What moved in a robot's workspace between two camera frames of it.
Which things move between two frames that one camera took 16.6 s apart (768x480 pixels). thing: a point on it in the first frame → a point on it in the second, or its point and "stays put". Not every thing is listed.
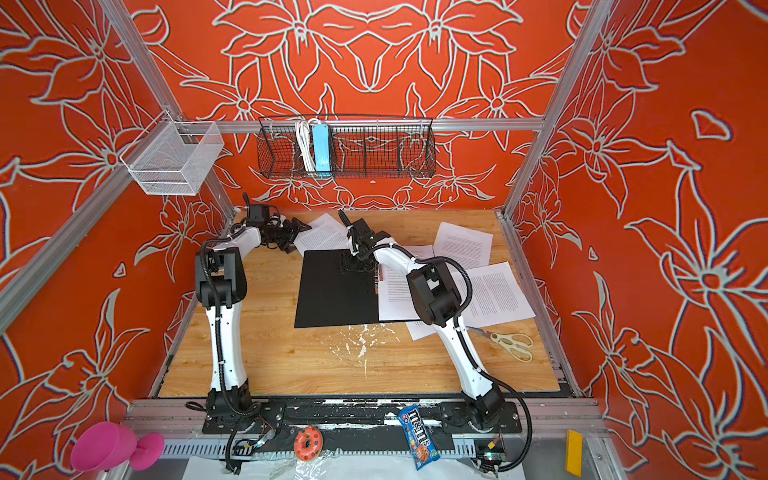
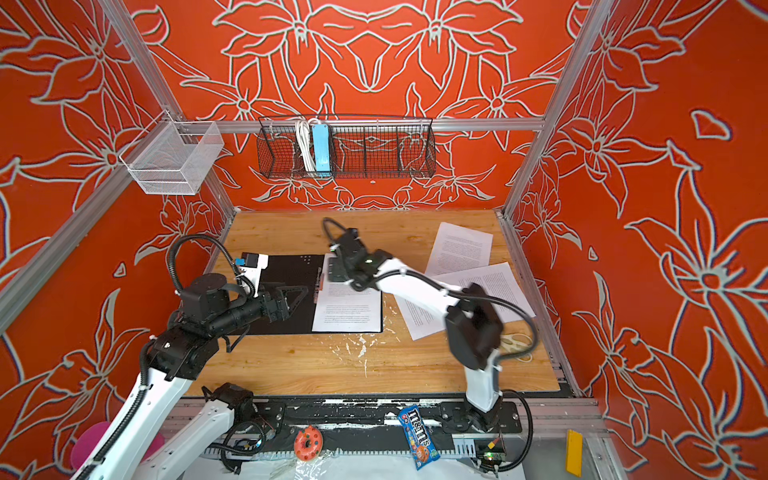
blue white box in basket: [321, 147] stays put
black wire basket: [345, 147] stays put
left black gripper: [290, 234] → [274, 312]
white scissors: [518, 345] stays put
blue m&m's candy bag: [419, 438] stays put
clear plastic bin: [173, 157] stays put
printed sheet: [470, 248] stays put
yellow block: [574, 450] stays put
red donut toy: [308, 443] stays put
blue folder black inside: [331, 295] → [301, 270]
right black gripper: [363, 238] → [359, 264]
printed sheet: [325, 233] → [341, 307]
